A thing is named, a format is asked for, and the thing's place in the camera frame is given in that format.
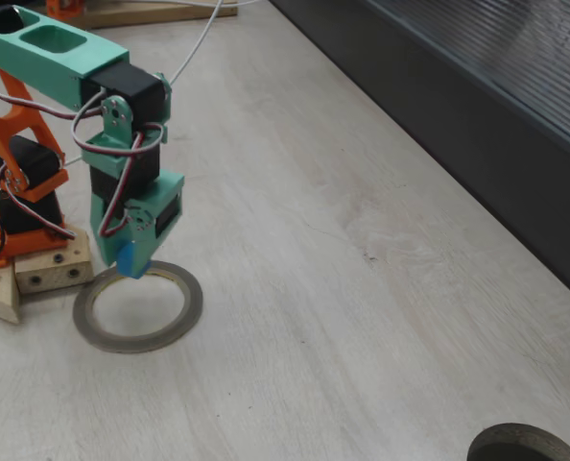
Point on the wooden base block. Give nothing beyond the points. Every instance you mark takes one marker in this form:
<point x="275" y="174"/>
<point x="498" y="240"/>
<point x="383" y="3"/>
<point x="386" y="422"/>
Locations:
<point x="50" y="278"/>

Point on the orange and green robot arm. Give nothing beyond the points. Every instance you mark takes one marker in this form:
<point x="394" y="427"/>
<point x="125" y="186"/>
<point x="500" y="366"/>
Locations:
<point x="40" y="62"/>

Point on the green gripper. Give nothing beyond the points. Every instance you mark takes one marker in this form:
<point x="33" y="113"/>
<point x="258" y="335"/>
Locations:
<point x="166" y="204"/>

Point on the blue cube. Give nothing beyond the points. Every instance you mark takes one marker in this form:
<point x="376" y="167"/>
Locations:
<point x="131" y="261"/>

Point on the thin brown wooden board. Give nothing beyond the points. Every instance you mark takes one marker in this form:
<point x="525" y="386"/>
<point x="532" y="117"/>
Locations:
<point x="170" y="14"/>

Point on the grey ribbed desk divider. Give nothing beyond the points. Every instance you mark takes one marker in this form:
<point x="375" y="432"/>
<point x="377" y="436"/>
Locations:
<point x="458" y="120"/>

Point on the orange leader arm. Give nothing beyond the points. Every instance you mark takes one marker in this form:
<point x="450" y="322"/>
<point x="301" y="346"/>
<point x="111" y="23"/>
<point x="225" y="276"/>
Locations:
<point x="62" y="9"/>

